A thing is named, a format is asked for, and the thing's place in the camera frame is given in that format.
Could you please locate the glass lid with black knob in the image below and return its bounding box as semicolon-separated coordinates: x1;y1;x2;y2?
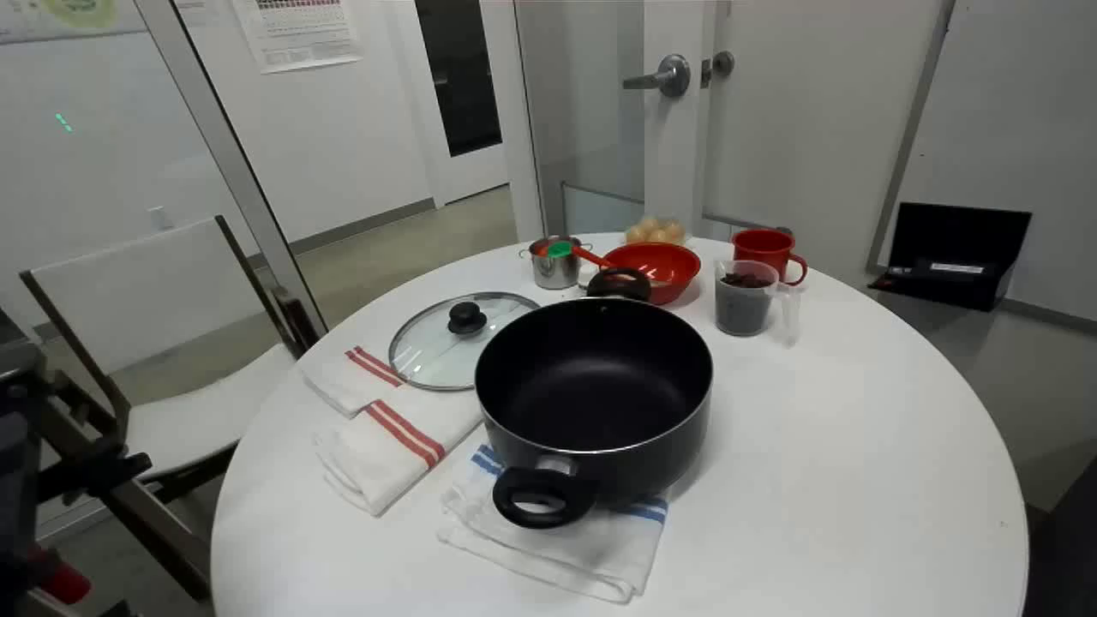
389;289;543;394

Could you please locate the blue-striped white towel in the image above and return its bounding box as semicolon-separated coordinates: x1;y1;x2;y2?
436;443;673;606

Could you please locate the white paper wall poster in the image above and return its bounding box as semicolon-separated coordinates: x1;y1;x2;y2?
229;0;365;75

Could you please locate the clear measuring cup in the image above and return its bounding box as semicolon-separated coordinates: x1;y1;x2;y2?
713;255;803;346

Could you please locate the white chair with dark frame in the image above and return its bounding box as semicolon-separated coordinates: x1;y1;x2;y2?
19;212;329;604

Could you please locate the silver door lever handle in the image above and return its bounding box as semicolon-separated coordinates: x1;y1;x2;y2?
620;52;692;103

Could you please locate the grey metal partition frame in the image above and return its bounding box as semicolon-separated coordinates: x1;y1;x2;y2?
133;0;332;353

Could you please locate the wall poster with green print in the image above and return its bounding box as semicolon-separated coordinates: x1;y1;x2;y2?
0;0;148;49

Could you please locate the black spoon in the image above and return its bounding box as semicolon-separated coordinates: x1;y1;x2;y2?
577;245;655;306

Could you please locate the open black case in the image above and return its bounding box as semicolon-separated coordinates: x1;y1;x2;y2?
868;197;1034;314

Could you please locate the white door with dark window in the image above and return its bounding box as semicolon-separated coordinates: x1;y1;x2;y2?
380;0;515;212

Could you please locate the red-striped white towel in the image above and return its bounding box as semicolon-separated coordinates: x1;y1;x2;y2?
300;338;405;418
312;387;487;519

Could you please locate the black tripod stand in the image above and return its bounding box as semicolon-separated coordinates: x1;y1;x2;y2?
0;310;152;617

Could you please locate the black cooking pot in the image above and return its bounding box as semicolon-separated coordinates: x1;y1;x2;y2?
475;299;718;530

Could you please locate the steel cup with colourful items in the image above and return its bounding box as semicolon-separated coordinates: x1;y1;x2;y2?
525;231;588;291

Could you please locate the red mug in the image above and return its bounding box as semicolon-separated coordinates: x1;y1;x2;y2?
732;227;813;289

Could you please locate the red bowl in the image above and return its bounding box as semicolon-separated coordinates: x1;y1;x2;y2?
598;238;707;308

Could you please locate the silver door lock knob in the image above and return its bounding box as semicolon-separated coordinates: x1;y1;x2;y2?
699;49;739;93

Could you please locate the pale yellow round food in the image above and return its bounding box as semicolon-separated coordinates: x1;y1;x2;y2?
623;217;689;250

